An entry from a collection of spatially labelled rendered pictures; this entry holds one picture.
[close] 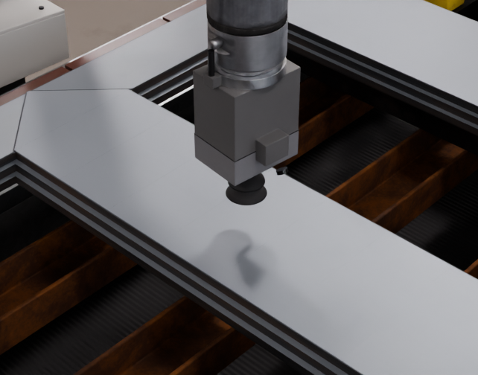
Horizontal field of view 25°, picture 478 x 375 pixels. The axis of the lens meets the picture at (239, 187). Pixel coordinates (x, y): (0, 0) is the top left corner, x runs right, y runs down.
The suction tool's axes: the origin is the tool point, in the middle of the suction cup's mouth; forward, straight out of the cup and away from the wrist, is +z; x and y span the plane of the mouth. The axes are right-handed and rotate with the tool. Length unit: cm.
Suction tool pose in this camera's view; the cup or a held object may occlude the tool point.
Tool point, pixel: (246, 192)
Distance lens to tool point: 113.0
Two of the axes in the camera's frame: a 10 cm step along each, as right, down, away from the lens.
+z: 0.0, 7.9, 6.1
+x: -6.4, -4.7, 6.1
